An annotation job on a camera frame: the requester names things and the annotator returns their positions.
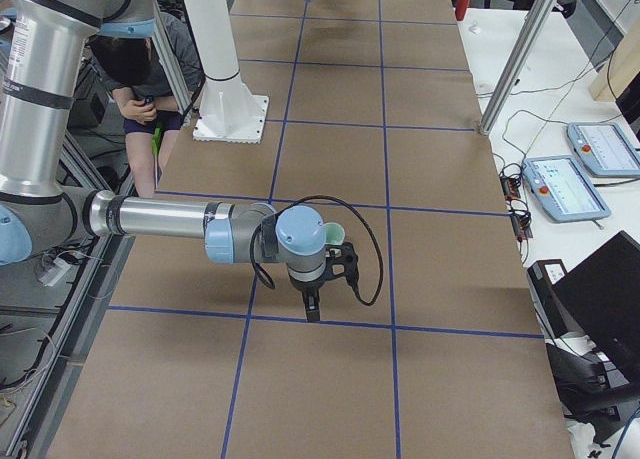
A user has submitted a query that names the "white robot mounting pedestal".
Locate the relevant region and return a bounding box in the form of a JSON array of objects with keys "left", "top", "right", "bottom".
[{"left": 184, "top": 0, "right": 269, "bottom": 144}]

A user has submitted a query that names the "black monitor on table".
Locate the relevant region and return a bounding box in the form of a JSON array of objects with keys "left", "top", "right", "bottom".
[{"left": 553, "top": 231, "right": 639, "bottom": 382}]

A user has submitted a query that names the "light green plastic cup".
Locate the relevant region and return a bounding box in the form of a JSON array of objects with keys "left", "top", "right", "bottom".
[{"left": 324, "top": 222, "right": 346, "bottom": 246}]

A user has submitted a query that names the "blue teach pendant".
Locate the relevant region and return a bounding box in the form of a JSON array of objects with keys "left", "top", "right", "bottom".
[
  {"left": 566, "top": 122, "right": 639, "bottom": 178},
  {"left": 522, "top": 155, "right": 611, "bottom": 223}
]

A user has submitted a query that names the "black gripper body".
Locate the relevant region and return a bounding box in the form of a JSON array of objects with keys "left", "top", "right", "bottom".
[{"left": 289, "top": 276, "right": 324, "bottom": 295}]

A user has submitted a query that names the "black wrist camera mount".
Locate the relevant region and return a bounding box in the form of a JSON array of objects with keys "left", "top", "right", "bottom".
[{"left": 323, "top": 242, "right": 359, "bottom": 287}]

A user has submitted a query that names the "seated person in grey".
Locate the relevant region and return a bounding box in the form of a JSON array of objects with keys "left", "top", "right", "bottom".
[{"left": 89, "top": 36, "right": 183, "bottom": 198}]

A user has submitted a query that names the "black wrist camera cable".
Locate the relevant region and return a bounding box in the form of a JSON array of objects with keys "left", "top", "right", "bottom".
[{"left": 250, "top": 194, "right": 384, "bottom": 308}]

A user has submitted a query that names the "far blue teach pendant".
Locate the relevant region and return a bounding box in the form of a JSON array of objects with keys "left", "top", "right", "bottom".
[{"left": 566, "top": 122, "right": 639, "bottom": 178}]

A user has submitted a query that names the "black small computer box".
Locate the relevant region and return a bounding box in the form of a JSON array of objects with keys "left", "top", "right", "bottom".
[{"left": 527, "top": 259, "right": 569, "bottom": 338}]

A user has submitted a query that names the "brown paper table mat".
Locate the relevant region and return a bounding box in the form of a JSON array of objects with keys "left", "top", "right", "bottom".
[{"left": 48, "top": 0, "right": 572, "bottom": 458}]

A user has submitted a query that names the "aluminium frame post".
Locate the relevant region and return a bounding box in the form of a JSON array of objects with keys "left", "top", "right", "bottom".
[{"left": 478, "top": 0, "right": 556, "bottom": 136}]

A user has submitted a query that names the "near blue teach pendant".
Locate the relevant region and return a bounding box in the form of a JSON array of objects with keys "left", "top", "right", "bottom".
[{"left": 522, "top": 155, "right": 611, "bottom": 223}]

